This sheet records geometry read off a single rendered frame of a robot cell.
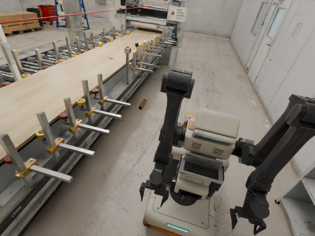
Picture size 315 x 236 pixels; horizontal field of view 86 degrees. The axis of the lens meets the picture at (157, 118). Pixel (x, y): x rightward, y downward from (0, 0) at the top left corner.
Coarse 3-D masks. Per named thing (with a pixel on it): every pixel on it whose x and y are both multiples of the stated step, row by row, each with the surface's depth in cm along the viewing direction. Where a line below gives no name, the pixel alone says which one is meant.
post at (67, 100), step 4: (64, 100) 131; (68, 100) 132; (68, 104) 133; (68, 108) 135; (72, 108) 139; (68, 112) 138; (72, 112) 140; (68, 116) 140; (72, 116) 141; (72, 120) 142; (72, 124) 145; (76, 132) 152; (76, 136) 154
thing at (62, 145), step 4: (44, 140) 133; (60, 144) 132; (64, 144) 132; (64, 148) 131; (68, 148) 130; (72, 148) 130; (76, 148) 130; (80, 148) 130; (76, 152) 130; (80, 152) 129; (84, 152) 128; (88, 152) 128; (92, 152) 129; (92, 156) 128
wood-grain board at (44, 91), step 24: (96, 48) 314; (120, 48) 330; (48, 72) 213; (72, 72) 220; (96, 72) 228; (0, 96) 161; (24, 96) 165; (48, 96) 169; (72, 96) 174; (0, 120) 135; (24, 120) 138; (48, 120) 141; (0, 144) 116; (24, 144) 121
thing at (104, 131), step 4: (64, 120) 153; (68, 120) 154; (68, 124) 153; (80, 124) 151; (84, 128) 150; (88, 128) 149; (92, 128) 148; (96, 128) 149; (100, 128) 150; (100, 132) 148; (104, 132) 147; (108, 132) 147
